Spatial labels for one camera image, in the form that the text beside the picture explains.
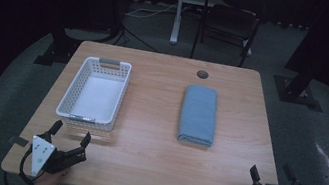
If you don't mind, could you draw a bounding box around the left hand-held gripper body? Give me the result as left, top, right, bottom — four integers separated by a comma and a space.
26, 131, 91, 185

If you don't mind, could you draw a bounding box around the white plastic basket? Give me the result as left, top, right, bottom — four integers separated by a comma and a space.
53, 51, 134, 135

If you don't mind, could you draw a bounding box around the blue towel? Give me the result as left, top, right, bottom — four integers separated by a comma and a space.
175, 82, 223, 149

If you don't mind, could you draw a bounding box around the person's left hand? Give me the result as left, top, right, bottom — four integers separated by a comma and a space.
32, 164, 70, 185

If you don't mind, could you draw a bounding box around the black tape patch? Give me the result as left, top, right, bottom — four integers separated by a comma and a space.
8, 134, 31, 149

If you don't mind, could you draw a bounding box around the black stand base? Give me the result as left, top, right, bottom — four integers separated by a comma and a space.
268, 0, 329, 114
32, 22, 85, 72

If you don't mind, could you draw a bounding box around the white metal stand leg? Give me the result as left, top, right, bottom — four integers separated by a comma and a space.
168, 0, 209, 50

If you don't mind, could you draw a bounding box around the black folding chair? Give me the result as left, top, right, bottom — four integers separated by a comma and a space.
189, 0, 267, 70

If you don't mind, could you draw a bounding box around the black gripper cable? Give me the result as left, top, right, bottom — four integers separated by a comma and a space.
16, 144, 43, 185

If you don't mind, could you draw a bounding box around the round table cable grommet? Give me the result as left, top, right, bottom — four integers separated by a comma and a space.
195, 69, 211, 82

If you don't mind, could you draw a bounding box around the black floor cable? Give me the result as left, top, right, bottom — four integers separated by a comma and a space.
113, 23, 165, 54

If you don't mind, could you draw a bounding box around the white floor cable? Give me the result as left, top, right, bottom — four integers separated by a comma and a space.
124, 0, 191, 27

